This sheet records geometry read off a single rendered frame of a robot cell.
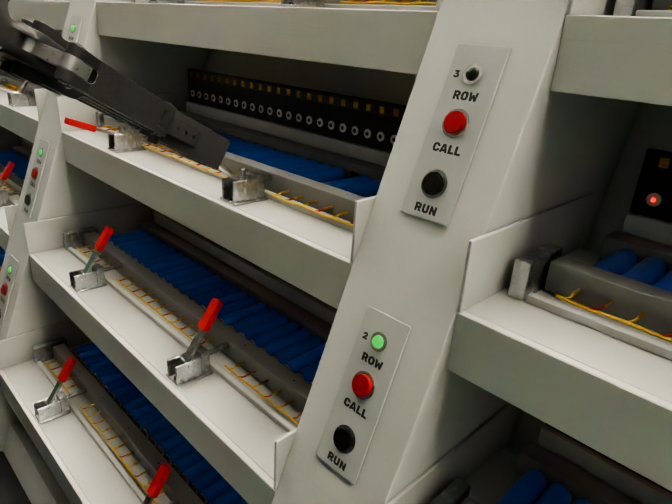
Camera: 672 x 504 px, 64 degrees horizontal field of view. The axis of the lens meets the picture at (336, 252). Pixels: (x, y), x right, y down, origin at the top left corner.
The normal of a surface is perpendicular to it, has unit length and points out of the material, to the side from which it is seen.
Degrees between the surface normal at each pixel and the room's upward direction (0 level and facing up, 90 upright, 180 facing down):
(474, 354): 111
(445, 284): 90
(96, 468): 21
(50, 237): 90
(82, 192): 90
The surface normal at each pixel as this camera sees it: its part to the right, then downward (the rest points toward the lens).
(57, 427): 0.06, -0.92
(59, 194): 0.70, 0.31
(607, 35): -0.71, 0.22
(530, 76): -0.64, -0.12
